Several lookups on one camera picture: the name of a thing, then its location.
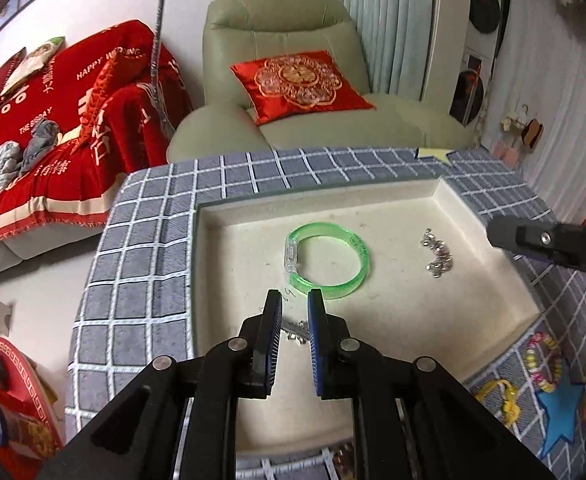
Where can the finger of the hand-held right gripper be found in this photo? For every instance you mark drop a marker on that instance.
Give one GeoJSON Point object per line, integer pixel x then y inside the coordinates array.
{"type": "Point", "coordinates": [503, 234]}

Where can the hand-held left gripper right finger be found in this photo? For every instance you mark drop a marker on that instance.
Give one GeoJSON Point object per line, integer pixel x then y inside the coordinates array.
{"type": "Point", "coordinates": [315, 345]}

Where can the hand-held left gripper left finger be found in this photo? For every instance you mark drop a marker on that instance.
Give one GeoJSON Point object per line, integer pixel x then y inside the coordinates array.
{"type": "Point", "coordinates": [272, 340]}

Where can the small silver earrings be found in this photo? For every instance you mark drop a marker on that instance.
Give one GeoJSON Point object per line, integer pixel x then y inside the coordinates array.
{"type": "Point", "coordinates": [293, 331]}

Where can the silver charm cluster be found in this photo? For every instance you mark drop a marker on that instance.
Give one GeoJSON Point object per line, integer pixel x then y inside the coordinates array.
{"type": "Point", "coordinates": [440, 260]}

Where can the beige flocked jewelry tray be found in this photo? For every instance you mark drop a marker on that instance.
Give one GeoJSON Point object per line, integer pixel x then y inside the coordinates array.
{"type": "Point", "coordinates": [398, 320]}

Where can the yellow paper star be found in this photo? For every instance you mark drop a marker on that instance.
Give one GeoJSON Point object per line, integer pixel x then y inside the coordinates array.
{"type": "Point", "coordinates": [433, 154]}

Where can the white lace curtain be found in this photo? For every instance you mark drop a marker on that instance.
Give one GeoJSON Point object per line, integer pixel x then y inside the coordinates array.
{"type": "Point", "coordinates": [563, 110]}

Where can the grey checked tablecloth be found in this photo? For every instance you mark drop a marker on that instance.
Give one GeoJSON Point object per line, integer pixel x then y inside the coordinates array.
{"type": "Point", "coordinates": [143, 260]}

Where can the blue paper star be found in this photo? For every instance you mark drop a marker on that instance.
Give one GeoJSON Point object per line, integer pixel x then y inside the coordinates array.
{"type": "Point", "coordinates": [560, 410]}

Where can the white tumble dryer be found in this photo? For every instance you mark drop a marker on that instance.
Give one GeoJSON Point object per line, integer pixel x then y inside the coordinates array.
{"type": "Point", "coordinates": [483, 5]}

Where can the pale blue curtain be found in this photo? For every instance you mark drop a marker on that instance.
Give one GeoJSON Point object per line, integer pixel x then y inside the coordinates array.
{"type": "Point", "coordinates": [383, 20]}

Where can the red embroidered cushion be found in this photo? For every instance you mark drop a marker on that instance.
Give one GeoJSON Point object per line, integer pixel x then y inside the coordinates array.
{"type": "Point", "coordinates": [303, 85]}

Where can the red round box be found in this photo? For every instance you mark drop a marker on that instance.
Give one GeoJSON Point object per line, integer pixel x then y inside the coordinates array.
{"type": "Point", "coordinates": [18, 375]}

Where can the grey sofa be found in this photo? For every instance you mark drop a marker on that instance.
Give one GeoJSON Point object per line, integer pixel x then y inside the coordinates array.
{"type": "Point", "coordinates": [18, 255]}

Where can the red printed blanket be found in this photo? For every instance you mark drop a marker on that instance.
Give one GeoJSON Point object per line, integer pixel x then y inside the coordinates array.
{"type": "Point", "coordinates": [73, 160]}

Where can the red fringed cushion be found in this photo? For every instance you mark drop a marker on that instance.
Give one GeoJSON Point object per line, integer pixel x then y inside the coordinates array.
{"type": "Point", "coordinates": [108, 90]}

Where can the dark grey garment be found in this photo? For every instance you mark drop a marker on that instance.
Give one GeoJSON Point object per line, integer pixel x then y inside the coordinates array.
{"type": "Point", "coordinates": [40, 145]}

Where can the pale green armchair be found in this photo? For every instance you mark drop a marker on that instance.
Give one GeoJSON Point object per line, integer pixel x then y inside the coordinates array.
{"type": "Point", "coordinates": [283, 25]}

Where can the silver gooseneck stand pole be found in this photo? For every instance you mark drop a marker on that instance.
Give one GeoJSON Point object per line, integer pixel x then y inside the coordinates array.
{"type": "Point", "coordinates": [159, 25]}

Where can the white and green cushion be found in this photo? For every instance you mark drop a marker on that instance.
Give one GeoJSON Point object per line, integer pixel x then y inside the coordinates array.
{"type": "Point", "coordinates": [33, 62]}

